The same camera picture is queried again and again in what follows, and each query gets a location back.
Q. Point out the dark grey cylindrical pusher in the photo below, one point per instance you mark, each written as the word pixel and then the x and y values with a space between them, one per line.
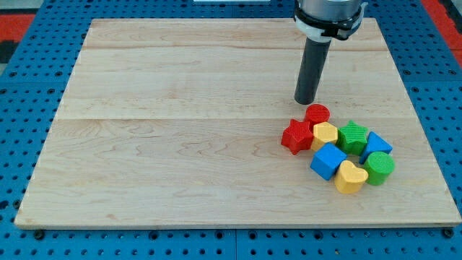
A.
pixel 311 68

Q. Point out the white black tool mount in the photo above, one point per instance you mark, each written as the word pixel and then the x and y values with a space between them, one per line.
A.
pixel 322 21

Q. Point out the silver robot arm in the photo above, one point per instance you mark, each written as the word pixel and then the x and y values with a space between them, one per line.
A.
pixel 322 21

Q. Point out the red star block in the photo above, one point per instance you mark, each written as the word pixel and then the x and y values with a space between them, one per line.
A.
pixel 297 136

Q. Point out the green star block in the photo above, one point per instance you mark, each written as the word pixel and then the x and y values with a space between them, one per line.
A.
pixel 352 138

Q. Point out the red cylinder block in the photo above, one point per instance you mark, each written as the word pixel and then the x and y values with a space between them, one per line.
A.
pixel 316 114

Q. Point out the yellow hexagon block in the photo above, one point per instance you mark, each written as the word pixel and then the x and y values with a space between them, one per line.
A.
pixel 323 133

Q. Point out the blue cube block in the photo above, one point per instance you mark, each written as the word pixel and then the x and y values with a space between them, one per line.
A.
pixel 327 160

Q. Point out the blue triangle block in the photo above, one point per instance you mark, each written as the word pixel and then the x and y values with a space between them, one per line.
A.
pixel 375 143

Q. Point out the green cylinder block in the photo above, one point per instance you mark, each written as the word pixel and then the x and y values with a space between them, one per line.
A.
pixel 379 166

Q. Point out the yellow heart block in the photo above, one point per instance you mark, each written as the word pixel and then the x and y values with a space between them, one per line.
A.
pixel 349 179

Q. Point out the wooden board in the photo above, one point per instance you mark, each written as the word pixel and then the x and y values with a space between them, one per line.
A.
pixel 177 124

